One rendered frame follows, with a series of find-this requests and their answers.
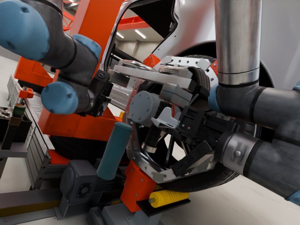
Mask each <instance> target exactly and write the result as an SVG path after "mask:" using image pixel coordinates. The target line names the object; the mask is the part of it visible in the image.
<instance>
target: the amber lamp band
mask: <svg viewBox="0 0 300 225"><path fill-rule="evenodd" d="M21 120H22V117H21V118H20V117H13V116H12V114H11V115H10V117H9V120H8V125H13V126H20V124H21Z"/></svg>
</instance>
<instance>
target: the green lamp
mask: <svg viewBox="0 0 300 225"><path fill-rule="evenodd" d="M25 109H26V108H25V106H24V105H20V104H14V105H13V108H12V114H15V115H20V116H23V115H24V112H25Z"/></svg>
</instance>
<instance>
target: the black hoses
mask: <svg viewBox="0 0 300 225"><path fill-rule="evenodd" d="M187 69H188V70H189V71H190V72H191V73H192V77H191V79H192V80H194V81H196V80H197V85H196V87H195V90H194V92H196V93H197V94H199V95H200V96H202V97H204V98H205V99H208V97H209V95H210V93H209V92H210V79H209V77H208V76H207V75H206V73H205V71H204V70H202V69H198V68H196V67H194V66H190V67H187Z"/></svg>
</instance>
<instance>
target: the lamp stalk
mask: <svg viewBox="0 0 300 225"><path fill-rule="evenodd" d="M12 116H13V117H20V118H21V116H20V115H15V114H12ZM17 128H18V126H13V125H8V128H7V130H6V133H5V136H4V139H3V142H2V145H1V147H0V150H1V151H10V148H11V145H12V142H13V139H14V136H15V133H16V130H17Z"/></svg>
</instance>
